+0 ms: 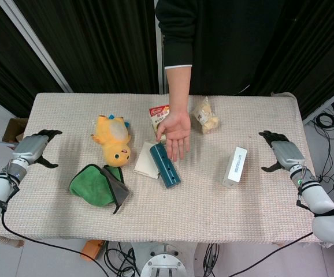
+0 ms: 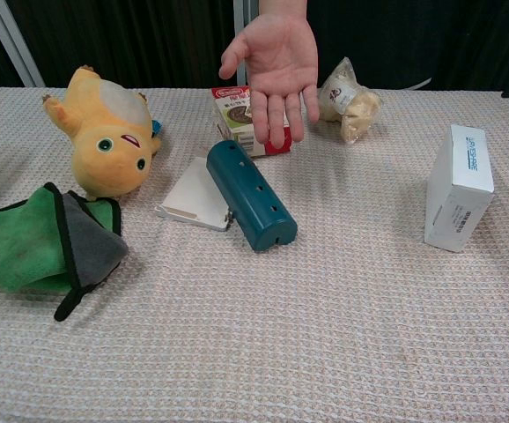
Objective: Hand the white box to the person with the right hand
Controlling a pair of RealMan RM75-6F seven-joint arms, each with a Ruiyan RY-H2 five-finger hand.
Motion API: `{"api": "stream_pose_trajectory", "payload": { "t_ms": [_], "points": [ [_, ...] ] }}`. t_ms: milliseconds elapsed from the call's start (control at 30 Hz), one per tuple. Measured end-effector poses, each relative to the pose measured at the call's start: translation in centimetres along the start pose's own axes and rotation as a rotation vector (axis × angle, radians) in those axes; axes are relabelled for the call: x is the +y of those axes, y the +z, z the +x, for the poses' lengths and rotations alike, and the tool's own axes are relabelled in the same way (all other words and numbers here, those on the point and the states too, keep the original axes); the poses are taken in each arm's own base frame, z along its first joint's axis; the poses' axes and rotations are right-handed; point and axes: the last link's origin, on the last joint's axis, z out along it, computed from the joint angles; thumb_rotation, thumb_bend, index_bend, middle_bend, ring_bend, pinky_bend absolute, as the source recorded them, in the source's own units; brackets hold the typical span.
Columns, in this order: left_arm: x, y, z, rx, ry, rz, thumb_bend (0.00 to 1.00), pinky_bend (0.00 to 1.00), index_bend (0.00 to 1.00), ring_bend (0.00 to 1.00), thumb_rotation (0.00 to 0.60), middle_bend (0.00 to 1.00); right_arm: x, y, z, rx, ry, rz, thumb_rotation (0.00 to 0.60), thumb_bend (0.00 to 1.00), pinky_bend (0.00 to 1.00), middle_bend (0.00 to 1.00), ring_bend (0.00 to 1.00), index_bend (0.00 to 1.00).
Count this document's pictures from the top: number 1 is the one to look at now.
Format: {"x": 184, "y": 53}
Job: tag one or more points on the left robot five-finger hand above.
{"x": 28, "y": 147}

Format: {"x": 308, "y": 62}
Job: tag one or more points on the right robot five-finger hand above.
{"x": 288, "y": 153}

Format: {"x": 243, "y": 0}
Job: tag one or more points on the person's bare hand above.
{"x": 178, "y": 130}

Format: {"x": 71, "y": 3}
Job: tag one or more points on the white rectangular carton box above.
{"x": 235, "y": 168}

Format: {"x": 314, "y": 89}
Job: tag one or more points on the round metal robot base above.
{"x": 164, "y": 259}

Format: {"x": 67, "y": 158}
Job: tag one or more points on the person's bare forearm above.
{"x": 179, "y": 89}

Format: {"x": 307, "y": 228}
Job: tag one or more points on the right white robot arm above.
{"x": 318, "y": 197}

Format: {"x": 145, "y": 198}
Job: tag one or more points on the person's black sweater torso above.
{"x": 222, "y": 43}

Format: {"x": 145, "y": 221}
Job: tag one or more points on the brown cardboard box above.
{"x": 12, "y": 131}

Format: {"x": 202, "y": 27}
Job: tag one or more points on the red printed snack packet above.
{"x": 158, "y": 114}

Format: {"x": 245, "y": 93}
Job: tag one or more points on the clear bag of snacks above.
{"x": 206, "y": 116}

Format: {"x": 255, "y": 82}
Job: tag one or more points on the teal cylindrical case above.
{"x": 167, "y": 170}

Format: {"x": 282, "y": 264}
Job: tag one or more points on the flat white card pouch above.
{"x": 144, "y": 161}

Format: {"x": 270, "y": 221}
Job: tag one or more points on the yellow plush toy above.
{"x": 113, "y": 138}

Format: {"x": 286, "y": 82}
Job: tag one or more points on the green and grey cloth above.
{"x": 90, "y": 186}

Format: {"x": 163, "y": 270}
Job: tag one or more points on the beige woven tablecloth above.
{"x": 198, "y": 213}

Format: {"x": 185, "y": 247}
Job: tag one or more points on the black curtain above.
{"x": 314, "y": 43}
{"x": 97, "y": 43}

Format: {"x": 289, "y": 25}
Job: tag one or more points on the white slanted frame bar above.
{"x": 37, "y": 46}

